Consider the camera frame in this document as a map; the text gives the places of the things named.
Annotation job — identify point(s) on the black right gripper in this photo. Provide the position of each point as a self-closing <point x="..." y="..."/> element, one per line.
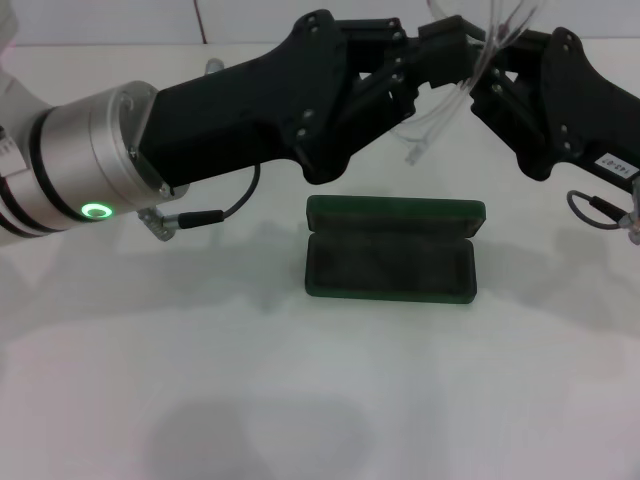
<point x="600" y="115"/>

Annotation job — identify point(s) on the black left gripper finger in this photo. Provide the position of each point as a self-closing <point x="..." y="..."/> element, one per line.
<point x="440" y="65"/>

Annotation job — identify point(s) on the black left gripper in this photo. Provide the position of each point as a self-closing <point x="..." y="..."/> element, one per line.
<point x="240" y="110"/>

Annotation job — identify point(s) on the clear transparent glasses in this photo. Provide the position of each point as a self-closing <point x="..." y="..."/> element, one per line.
<point x="492" y="40"/>

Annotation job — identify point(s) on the dark green glasses case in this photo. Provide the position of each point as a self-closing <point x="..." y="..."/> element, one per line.
<point x="390" y="270"/>

